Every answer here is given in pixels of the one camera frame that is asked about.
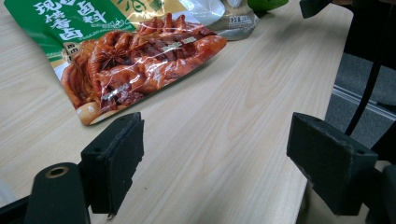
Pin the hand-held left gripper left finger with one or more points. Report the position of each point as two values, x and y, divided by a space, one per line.
115 155

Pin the metal floor rail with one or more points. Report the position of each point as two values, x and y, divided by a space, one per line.
361 100

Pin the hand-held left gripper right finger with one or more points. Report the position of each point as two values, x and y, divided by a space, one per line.
330 165

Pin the green and white snack packet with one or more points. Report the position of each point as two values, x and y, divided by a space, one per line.
267 4

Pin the white and orange snack packet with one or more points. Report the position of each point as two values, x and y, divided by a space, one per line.
236 21

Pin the green braised spice packet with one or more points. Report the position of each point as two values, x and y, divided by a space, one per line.
124 62

